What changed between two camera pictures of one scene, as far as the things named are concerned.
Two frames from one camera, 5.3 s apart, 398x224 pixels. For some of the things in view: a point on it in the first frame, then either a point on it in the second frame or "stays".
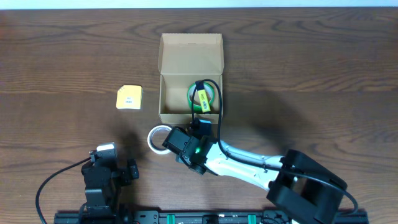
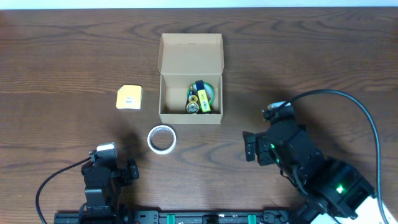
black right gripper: x=186 y=162 -> x=263 y=157
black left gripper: x=134 y=170 stays
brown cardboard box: x=184 y=58 stays
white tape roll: x=149 y=139 stays
